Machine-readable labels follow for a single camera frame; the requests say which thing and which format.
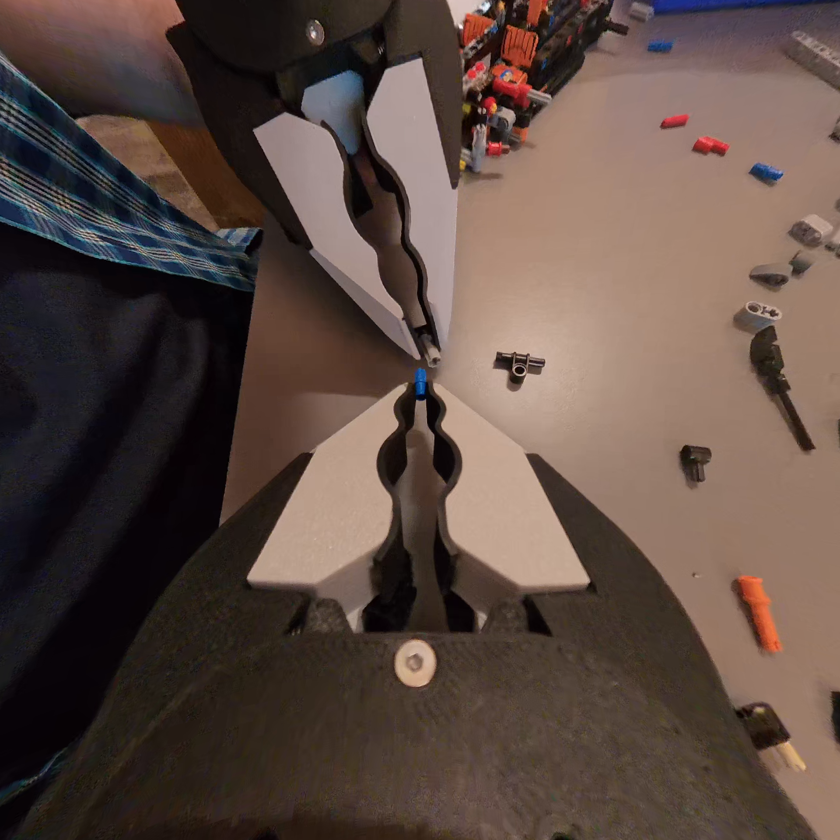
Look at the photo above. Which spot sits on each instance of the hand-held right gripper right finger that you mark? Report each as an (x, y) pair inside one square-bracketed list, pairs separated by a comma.
[(512, 525)]

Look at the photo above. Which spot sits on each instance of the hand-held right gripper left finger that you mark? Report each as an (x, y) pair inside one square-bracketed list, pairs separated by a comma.
[(328, 518)]

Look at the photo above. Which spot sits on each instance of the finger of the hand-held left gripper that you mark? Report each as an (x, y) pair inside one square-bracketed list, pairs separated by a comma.
[(308, 177), (420, 164)]

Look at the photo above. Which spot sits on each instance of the blue lego pin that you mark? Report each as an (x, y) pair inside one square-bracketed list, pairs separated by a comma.
[(659, 46), (420, 384)]

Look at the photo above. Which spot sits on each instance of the grey lego pin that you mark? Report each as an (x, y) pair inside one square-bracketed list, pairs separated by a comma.
[(430, 353)]

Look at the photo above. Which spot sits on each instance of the person's left forearm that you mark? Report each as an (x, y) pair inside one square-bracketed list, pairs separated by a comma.
[(98, 52)]

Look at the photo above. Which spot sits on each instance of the partly built lego model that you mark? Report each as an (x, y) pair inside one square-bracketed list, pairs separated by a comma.
[(518, 85)]

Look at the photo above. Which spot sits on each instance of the black lego cross connector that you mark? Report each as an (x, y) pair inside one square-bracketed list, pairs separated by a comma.
[(518, 371)]

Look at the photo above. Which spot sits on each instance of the small black lego connector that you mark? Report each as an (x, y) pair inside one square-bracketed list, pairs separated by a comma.
[(695, 458)]

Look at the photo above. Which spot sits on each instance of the red lego pin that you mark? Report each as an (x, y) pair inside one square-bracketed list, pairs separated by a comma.
[(674, 121)]

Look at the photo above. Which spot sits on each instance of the orange lego piece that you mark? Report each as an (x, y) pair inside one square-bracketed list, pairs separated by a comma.
[(758, 610)]

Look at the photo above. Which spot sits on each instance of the red lego connector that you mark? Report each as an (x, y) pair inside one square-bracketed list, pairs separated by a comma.
[(711, 145)]

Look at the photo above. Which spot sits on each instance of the black lego axle assembly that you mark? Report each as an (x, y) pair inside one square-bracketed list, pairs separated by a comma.
[(768, 361)]

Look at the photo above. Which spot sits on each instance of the black and cream lego piece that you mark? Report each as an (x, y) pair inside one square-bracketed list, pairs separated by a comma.
[(764, 725)]

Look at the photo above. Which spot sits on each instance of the light grey lego connector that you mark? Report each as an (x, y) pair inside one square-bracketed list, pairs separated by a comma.
[(758, 315)]

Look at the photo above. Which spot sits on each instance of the blue lego piece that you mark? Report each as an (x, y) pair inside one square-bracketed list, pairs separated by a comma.
[(766, 172)]

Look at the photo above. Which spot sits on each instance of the dark grey curved lego piece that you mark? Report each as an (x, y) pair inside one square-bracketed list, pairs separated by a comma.
[(771, 274)]

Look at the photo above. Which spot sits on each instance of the small dark grey lego piece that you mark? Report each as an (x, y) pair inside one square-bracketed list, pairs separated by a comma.
[(800, 262)]

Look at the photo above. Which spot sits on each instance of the grey lego beam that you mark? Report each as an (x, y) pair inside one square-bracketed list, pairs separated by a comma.
[(814, 51)]

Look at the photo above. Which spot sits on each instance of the person's plaid shirt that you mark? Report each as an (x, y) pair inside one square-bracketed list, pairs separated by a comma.
[(79, 184)]

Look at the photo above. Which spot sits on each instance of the person's dark clothing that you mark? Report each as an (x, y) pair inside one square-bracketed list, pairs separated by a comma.
[(98, 426)]

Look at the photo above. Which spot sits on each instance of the blue plastic bin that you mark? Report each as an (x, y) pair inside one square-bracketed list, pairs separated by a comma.
[(754, 4)]

